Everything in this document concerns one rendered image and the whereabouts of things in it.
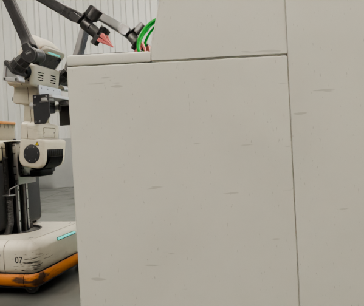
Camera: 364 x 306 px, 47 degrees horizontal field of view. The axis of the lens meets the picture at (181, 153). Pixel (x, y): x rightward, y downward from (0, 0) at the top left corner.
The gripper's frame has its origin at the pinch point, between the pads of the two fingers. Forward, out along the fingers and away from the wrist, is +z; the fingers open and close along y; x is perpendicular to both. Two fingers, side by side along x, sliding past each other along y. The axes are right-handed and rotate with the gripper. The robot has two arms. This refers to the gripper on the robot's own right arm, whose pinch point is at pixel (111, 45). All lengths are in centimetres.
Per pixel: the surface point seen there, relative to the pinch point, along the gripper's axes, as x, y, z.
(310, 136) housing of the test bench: -75, 24, 101
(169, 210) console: -86, -13, 86
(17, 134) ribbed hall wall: 547, -333, -347
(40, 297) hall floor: -10, -120, 52
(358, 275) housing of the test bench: -73, 3, 133
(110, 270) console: -91, -35, 84
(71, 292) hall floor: -2, -112, 61
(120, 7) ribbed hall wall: 608, -1, -351
